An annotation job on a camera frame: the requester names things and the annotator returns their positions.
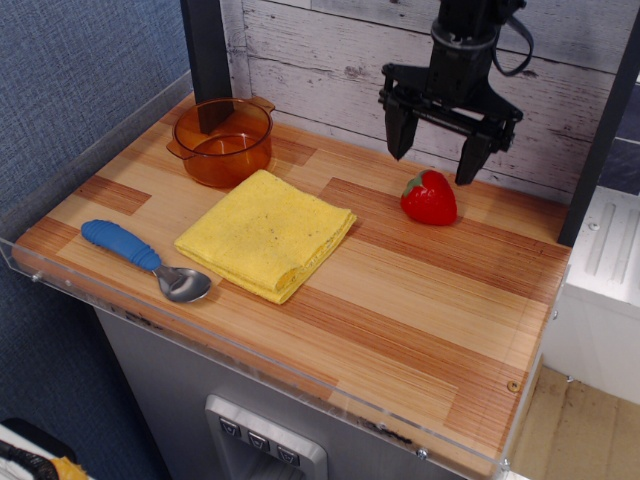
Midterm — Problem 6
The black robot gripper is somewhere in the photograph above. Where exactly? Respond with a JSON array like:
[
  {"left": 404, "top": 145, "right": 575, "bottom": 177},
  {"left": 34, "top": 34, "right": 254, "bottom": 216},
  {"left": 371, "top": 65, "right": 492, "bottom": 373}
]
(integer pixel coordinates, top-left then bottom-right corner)
[{"left": 379, "top": 42, "right": 523, "bottom": 186}]

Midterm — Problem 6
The red plastic strawberry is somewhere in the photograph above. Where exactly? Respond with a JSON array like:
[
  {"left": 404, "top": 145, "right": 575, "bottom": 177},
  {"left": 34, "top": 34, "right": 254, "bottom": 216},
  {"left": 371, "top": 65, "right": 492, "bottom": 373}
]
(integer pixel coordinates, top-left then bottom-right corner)
[{"left": 400, "top": 170, "right": 458, "bottom": 226}]

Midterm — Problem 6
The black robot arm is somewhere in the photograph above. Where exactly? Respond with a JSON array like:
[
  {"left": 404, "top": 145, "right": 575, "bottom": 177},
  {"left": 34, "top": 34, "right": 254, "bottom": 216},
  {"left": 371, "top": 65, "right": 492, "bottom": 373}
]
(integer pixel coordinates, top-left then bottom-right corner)
[{"left": 379, "top": 1, "right": 534, "bottom": 185}]

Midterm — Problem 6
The folded yellow cloth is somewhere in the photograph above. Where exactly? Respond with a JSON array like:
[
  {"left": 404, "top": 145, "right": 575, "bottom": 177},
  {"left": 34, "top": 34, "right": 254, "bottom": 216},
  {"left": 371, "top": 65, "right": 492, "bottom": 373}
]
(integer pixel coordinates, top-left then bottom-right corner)
[{"left": 174, "top": 170, "right": 356, "bottom": 304}]

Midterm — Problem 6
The amber transparent plastic pot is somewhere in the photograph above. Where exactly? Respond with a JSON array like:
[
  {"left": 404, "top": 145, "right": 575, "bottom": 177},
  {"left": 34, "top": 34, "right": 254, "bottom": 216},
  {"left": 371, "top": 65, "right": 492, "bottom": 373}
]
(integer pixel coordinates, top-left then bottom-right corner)
[{"left": 167, "top": 97, "right": 275, "bottom": 188}]

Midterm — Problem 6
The white grooved side unit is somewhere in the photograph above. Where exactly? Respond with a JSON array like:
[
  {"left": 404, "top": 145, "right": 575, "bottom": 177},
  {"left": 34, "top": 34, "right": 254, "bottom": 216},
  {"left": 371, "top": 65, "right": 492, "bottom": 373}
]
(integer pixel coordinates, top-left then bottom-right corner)
[{"left": 541, "top": 187, "right": 639, "bottom": 403}]

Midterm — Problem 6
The clear acrylic table guard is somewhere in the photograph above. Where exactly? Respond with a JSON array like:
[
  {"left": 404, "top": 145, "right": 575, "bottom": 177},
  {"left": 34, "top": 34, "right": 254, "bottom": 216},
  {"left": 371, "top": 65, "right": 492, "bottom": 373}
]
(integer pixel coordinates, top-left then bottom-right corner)
[{"left": 0, "top": 69, "right": 572, "bottom": 480}]

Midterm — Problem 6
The silver cabinet with buttons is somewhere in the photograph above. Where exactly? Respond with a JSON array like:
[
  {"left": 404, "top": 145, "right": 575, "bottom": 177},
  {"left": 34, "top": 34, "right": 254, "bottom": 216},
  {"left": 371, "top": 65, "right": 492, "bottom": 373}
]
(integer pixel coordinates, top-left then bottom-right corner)
[{"left": 97, "top": 310, "right": 457, "bottom": 479}]

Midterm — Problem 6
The yellow object bottom left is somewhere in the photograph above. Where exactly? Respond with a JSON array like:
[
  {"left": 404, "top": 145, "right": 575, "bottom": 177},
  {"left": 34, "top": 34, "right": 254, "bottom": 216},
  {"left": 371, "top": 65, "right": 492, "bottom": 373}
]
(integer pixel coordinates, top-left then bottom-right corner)
[{"left": 51, "top": 457, "right": 91, "bottom": 480}]

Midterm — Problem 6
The dark grey right post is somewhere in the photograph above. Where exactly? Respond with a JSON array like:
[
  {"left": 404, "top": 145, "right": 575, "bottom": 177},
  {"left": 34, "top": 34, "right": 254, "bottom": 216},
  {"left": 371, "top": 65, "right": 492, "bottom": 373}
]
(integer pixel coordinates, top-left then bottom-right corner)
[{"left": 556, "top": 0, "right": 640, "bottom": 247}]

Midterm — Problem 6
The dark grey post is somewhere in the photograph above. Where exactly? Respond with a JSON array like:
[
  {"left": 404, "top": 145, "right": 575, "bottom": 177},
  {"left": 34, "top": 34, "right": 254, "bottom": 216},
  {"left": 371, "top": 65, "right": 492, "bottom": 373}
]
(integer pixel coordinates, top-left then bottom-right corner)
[
  {"left": 556, "top": 0, "right": 640, "bottom": 247},
  {"left": 180, "top": 0, "right": 233, "bottom": 133}
]

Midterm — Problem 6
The dark grey left post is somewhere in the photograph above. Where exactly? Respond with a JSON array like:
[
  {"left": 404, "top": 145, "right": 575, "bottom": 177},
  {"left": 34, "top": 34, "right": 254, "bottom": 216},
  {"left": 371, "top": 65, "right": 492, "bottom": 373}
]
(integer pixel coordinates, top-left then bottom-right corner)
[{"left": 180, "top": 0, "right": 233, "bottom": 133}]

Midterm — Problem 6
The blue handled metal spoon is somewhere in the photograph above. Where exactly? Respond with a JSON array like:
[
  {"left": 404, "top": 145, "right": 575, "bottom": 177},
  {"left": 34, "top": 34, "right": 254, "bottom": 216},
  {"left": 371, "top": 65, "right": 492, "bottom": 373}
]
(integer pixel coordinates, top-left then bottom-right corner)
[{"left": 81, "top": 219, "right": 212, "bottom": 303}]

